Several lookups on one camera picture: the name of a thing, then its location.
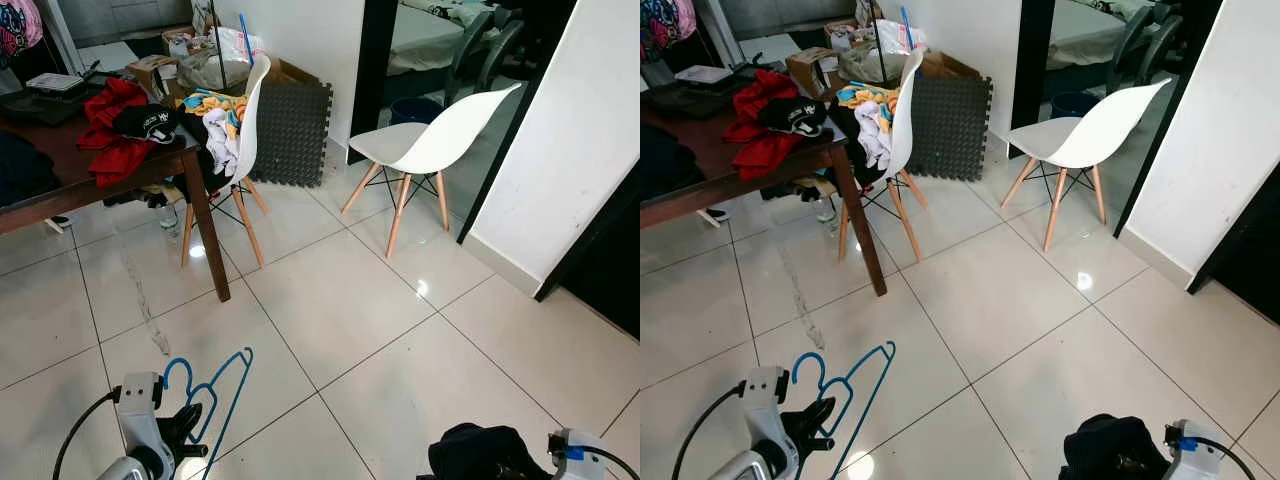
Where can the grey foam mat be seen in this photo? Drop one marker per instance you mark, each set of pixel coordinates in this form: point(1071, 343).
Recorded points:
point(295, 135)
point(950, 130)

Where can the white plastic chair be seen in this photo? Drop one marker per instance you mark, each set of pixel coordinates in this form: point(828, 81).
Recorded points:
point(1090, 130)
point(250, 120)
point(440, 140)
point(908, 110)

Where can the yellow blue patterned cloth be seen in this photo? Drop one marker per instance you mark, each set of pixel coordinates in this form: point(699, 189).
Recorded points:
point(860, 96)
point(210, 100)

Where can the grey flat device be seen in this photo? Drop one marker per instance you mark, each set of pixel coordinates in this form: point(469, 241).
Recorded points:
point(712, 75)
point(55, 83)

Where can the small cardboard box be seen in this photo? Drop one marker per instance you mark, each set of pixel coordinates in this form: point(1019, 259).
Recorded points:
point(805, 65)
point(150, 72)

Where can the grey bed mattress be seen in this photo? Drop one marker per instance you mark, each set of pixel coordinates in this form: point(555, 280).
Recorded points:
point(430, 40)
point(1085, 35)

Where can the olive green bag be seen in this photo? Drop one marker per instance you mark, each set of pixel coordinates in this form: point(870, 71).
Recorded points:
point(215, 72)
point(870, 65)

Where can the black laptop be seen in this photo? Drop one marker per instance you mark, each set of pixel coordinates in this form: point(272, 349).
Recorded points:
point(45, 108)
point(690, 100)

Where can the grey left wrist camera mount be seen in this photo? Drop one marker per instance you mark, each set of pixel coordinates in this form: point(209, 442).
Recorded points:
point(140, 390)
point(765, 385)

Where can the white cloth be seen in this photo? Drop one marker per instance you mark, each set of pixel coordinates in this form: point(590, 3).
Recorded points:
point(222, 140)
point(875, 135)

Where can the navy blue shirt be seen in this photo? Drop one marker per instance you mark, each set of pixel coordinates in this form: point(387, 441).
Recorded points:
point(485, 455)
point(1110, 445)

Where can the white plastic bag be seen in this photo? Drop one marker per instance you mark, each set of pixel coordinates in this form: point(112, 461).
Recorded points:
point(230, 45)
point(895, 38)

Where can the dark office chair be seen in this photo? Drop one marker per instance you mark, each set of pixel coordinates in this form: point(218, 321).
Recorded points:
point(1150, 40)
point(490, 50)

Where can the black cap white logo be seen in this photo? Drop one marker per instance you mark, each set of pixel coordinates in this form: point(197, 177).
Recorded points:
point(140, 125)
point(790, 115)

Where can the pink patterned garment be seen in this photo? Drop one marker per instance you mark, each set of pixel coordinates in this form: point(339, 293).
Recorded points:
point(18, 28)
point(665, 28)

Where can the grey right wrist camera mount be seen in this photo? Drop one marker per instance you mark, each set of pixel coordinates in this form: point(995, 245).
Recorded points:
point(1205, 462)
point(590, 465)

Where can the blue bucket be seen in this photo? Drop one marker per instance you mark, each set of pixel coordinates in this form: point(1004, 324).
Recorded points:
point(1075, 105)
point(415, 112)

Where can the blue plastic hanger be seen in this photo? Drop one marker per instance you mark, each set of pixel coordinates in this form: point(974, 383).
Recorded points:
point(889, 349)
point(246, 354)

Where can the red garment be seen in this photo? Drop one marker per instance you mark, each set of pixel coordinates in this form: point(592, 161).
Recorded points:
point(760, 155)
point(115, 160)

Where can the large cardboard box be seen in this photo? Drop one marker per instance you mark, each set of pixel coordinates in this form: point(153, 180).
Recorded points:
point(295, 72)
point(950, 65)

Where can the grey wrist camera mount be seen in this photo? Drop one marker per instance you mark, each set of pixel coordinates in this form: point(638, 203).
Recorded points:
point(1205, 462)
point(140, 390)
point(590, 465)
point(765, 385)

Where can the blue stick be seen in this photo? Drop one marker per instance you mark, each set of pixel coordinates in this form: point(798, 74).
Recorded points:
point(905, 18)
point(243, 25)

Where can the clear plastic bottle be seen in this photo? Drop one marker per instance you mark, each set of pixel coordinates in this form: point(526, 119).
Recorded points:
point(172, 220)
point(826, 210)

